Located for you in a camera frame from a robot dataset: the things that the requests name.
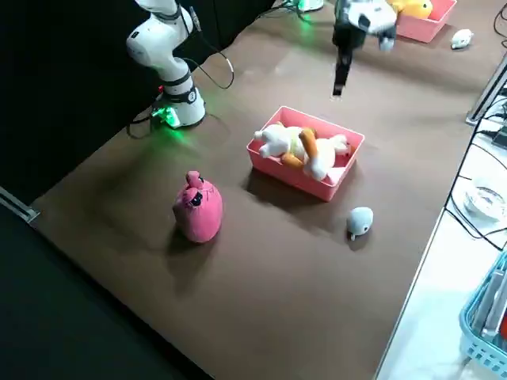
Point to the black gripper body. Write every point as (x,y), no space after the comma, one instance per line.
(348,33)

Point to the yellow doll white belly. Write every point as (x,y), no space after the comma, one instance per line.
(395,4)

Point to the tan yellow plush doll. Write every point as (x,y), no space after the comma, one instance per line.
(418,8)

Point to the white goose doll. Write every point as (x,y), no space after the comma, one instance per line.
(321,158)

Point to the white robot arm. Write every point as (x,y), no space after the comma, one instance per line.
(311,4)
(158,39)

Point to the pink plastic box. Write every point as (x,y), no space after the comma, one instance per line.
(301,186)
(420,29)

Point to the small grey-blue plush doll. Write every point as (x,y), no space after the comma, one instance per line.
(461,39)
(360,219)

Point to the white patterned dish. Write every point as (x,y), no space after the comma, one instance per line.
(483,200)

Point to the pink blob plush doll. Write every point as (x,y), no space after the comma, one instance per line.
(202,213)

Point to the white side table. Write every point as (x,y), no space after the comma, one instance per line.
(428,297)

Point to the light blue plastic basket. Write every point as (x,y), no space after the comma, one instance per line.
(469,328)

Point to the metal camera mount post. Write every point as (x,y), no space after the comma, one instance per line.
(485,95)

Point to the grey metal table bracket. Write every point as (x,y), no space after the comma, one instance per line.
(20,206)

